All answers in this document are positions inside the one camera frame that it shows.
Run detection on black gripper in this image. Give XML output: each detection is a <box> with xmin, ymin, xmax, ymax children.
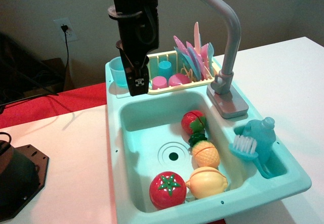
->
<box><xmin>108</xmin><ymin>6</ymin><xmax>159</xmax><ymax>96</ymax></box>

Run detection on light blue plastic cup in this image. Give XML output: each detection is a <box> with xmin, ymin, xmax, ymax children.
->
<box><xmin>108</xmin><ymin>57</ymin><xmax>128</xmax><ymax>87</ymax></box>

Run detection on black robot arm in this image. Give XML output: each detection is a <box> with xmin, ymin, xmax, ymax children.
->
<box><xmin>108</xmin><ymin>0</ymin><xmax>159</xmax><ymax>96</ymax></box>

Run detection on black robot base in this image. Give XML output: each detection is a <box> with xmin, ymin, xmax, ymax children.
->
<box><xmin>1</xmin><ymin>132</ymin><xmax>49</xmax><ymax>221</ymax></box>

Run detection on pink cup in rack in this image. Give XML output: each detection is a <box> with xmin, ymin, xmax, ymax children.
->
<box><xmin>152</xmin><ymin>76</ymin><xmax>168</xmax><ymax>90</ymax></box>

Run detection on blue cup in rack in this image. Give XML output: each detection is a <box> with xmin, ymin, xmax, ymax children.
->
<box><xmin>158</xmin><ymin>61</ymin><xmax>173</xmax><ymax>80</ymax></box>

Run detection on yellow dish rack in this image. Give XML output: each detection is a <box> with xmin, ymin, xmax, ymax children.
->
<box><xmin>147</xmin><ymin>51</ymin><xmax>214</xmax><ymax>95</ymax></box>

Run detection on red cloth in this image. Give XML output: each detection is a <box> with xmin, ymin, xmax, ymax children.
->
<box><xmin>1</xmin><ymin>83</ymin><xmax>106</xmax><ymax>128</ymax></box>

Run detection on magenta bowl in rack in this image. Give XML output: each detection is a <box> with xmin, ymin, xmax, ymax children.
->
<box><xmin>168</xmin><ymin>73</ymin><xmax>191</xmax><ymax>86</ymax></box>

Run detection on blue toy plate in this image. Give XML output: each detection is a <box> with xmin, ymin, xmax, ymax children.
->
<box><xmin>174</xmin><ymin>47</ymin><xmax>195</xmax><ymax>71</ymax></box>

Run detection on pink toy plate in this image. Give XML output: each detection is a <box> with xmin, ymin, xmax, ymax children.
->
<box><xmin>174</xmin><ymin>35</ymin><xmax>199</xmax><ymax>81</ymax></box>

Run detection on purple toy plate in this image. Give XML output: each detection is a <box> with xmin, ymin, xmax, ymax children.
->
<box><xmin>186</xmin><ymin>41</ymin><xmax>205</xmax><ymax>80</ymax></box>

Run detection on peach toy knife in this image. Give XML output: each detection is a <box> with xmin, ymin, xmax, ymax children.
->
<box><xmin>194</xmin><ymin>22</ymin><xmax>201</xmax><ymax>54</ymax></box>

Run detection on pink toy fork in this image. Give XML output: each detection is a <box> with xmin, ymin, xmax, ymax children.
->
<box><xmin>200</xmin><ymin>44</ymin><xmax>209</xmax><ymax>69</ymax></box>

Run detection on toy strawberry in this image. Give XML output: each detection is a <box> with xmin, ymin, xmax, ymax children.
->
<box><xmin>181</xmin><ymin>110</ymin><xmax>207</xmax><ymax>135</ymax></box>

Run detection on blue toy fork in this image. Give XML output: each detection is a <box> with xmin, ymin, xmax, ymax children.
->
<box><xmin>207</xmin><ymin>42</ymin><xmax>214</xmax><ymax>77</ymax></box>

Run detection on cardboard box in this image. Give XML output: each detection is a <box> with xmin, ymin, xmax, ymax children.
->
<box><xmin>23</xmin><ymin>58</ymin><xmax>75</xmax><ymax>97</ymax></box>

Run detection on grey toy faucet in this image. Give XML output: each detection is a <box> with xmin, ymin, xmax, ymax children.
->
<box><xmin>201</xmin><ymin>0</ymin><xmax>249</xmax><ymax>119</ymax></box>

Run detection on toy pineapple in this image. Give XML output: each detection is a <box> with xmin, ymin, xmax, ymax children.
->
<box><xmin>189</xmin><ymin>133</ymin><xmax>220</xmax><ymax>168</ymax></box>

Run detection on toy tomato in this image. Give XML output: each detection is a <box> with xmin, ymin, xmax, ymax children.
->
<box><xmin>149</xmin><ymin>171</ymin><xmax>187</xmax><ymax>210</ymax></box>

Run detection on toy lemon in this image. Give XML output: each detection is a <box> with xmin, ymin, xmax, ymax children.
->
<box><xmin>185</xmin><ymin>166</ymin><xmax>228</xmax><ymax>199</ymax></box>

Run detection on blue scrub brush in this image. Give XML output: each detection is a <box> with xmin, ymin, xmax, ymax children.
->
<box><xmin>228</xmin><ymin>135</ymin><xmax>274</xmax><ymax>179</ymax></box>

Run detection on blue soap bottle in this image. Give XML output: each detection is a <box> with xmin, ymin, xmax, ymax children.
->
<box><xmin>242</xmin><ymin>117</ymin><xmax>276</xmax><ymax>164</ymax></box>

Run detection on white wall outlet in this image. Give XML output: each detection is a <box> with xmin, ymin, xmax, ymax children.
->
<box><xmin>53</xmin><ymin>18</ymin><xmax>78</xmax><ymax>42</ymax></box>

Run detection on black power cord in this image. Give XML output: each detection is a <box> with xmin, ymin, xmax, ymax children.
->
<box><xmin>60</xmin><ymin>24</ymin><xmax>70</xmax><ymax>88</ymax></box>

